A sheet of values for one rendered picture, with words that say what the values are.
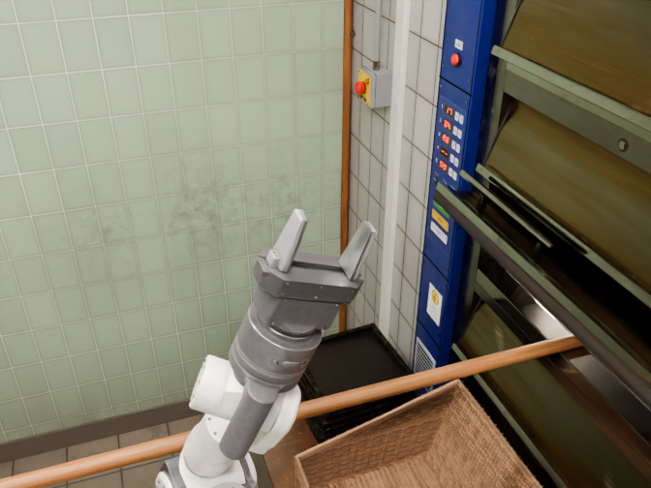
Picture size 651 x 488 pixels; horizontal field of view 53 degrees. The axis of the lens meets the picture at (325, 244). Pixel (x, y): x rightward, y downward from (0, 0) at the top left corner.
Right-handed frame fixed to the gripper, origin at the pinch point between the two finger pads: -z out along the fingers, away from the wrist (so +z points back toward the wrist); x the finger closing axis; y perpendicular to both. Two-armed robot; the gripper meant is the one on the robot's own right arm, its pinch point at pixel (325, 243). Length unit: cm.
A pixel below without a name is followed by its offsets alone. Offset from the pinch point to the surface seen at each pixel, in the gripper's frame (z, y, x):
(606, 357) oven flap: 11, -3, -55
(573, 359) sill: 28, 15, -80
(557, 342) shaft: 27, 19, -77
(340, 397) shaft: 46, 20, -33
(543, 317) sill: 29, 29, -83
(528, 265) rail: 11, 20, -56
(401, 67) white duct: 4, 102, -70
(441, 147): 13, 72, -71
